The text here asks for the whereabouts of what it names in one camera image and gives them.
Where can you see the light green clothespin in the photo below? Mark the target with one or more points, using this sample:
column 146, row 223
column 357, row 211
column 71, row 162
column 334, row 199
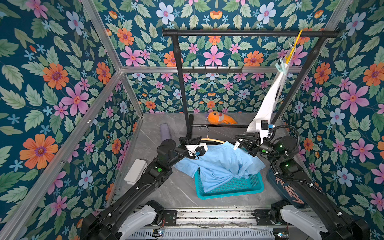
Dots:
column 281, row 66

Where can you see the light blue t-shirt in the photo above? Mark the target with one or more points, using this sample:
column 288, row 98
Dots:
column 220, row 164

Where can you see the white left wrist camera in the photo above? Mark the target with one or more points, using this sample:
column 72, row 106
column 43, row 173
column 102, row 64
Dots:
column 197, row 150

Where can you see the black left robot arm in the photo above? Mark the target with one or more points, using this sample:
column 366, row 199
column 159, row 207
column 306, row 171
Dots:
column 118, row 221

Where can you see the black clothes rack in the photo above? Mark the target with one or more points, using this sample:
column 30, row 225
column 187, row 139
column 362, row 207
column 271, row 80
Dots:
column 225, row 48

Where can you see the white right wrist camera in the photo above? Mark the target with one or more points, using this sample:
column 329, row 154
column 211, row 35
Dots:
column 263, row 126

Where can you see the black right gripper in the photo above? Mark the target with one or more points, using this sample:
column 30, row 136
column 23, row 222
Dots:
column 250, row 145

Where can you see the teal basket under shirt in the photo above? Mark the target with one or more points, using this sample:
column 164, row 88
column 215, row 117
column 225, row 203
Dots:
column 235, row 187

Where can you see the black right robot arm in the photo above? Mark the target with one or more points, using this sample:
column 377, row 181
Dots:
column 332, row 223

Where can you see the grey purple cylinder roller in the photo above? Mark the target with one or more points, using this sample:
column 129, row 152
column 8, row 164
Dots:
column 165, row 132

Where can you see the black wall hook rail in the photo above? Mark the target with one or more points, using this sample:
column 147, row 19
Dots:
column 212, row 70

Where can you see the dark teal clothespin tray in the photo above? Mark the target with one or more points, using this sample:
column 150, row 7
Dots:
column 286, row 191

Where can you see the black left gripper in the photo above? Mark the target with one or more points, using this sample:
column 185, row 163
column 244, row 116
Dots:
column 189, row 141

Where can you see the yellow plastic hanger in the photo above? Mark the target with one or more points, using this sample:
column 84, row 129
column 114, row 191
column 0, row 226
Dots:
column 293, row 49

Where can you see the orange plush fish toy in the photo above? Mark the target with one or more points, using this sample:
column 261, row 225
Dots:
column 217, row 118

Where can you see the white t-shirt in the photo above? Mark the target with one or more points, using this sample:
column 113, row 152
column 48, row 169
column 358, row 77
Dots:
column 269, row 102

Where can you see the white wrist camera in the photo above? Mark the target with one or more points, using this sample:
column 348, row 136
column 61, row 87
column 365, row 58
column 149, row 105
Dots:
column 263, row 126
column 197, row 150

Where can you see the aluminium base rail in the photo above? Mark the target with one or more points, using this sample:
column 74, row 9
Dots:
column 239, row 223

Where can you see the white box on table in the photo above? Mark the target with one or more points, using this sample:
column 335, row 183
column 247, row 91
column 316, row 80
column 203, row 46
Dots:
column 135, row 172

